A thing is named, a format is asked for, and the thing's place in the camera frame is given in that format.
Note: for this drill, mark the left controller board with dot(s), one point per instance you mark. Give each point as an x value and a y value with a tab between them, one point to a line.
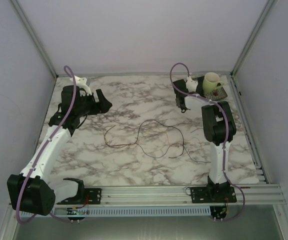
76	214

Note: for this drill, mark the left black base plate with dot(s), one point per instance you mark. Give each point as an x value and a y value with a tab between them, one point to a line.
91	196

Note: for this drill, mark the aluminium corner post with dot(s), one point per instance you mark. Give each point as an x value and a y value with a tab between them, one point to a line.
34	37
253	35

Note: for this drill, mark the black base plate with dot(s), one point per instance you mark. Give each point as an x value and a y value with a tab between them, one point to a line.
206	195
91	196

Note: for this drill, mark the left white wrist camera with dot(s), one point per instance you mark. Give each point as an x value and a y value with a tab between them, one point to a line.
81	83

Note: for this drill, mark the controller board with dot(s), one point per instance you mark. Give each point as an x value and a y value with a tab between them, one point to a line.
218	213
76	214

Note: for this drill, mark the dark floral square plate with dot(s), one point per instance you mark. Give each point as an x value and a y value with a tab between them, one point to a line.
215	95

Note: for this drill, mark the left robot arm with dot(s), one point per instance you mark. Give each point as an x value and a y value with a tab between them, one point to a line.
37	171

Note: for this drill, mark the light green mug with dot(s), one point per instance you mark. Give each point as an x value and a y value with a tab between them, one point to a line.
211	82

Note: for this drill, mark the right controller board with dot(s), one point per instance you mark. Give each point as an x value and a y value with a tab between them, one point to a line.
218	213

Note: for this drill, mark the left aluminium corner post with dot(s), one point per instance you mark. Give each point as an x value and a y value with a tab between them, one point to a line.
34	37

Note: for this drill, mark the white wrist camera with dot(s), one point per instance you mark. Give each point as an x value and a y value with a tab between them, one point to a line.
191	84
81	83

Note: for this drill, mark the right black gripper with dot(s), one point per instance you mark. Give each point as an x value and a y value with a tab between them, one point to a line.
183	108

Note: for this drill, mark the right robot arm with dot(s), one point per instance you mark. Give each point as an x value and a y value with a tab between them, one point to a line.
219	129

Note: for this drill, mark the aluminium front rail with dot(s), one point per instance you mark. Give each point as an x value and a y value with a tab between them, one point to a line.
144	193

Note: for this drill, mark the right aluminium corner post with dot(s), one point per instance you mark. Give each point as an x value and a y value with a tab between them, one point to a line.
253	35

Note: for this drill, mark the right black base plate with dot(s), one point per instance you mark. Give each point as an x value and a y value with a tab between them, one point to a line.
206	195

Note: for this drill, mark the grey slotted cable duct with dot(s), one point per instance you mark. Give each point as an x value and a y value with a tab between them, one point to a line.
146	211

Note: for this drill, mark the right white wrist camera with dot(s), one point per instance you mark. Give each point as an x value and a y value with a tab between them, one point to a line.
191	84

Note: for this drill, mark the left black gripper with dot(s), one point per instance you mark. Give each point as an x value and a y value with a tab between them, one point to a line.
104	104

